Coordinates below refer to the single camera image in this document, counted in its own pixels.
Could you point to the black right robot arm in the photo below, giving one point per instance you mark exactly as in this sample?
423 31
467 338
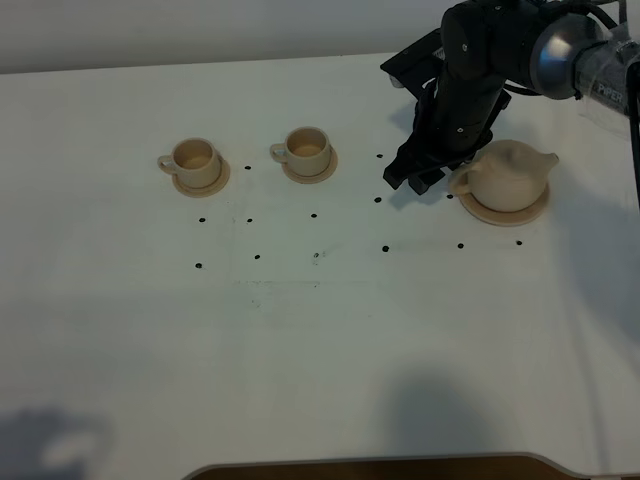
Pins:
575 50

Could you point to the beige teacup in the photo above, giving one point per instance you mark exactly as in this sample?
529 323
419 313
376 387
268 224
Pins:
194 162
305 150

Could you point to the beige ceramic teapot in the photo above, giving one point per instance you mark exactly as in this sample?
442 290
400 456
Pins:
506 176

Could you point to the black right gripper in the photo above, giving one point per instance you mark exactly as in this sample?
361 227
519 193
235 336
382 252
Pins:
482 46

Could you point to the left beige teacup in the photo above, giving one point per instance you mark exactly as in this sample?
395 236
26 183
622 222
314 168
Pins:
194 162

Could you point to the beige teapot saucer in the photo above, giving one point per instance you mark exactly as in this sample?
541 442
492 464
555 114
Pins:
506 219

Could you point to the right beige teacup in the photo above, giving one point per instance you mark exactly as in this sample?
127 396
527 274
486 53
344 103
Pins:
305 150

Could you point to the left beige cup saucer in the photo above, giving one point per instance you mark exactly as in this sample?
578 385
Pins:
203 192

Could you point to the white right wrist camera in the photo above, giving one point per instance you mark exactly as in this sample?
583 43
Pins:
417 65

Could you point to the right beige cup saucer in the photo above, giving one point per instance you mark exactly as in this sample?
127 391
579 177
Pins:
324 175

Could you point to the beige cup saucer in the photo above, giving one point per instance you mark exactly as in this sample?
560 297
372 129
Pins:
203 192
324 175

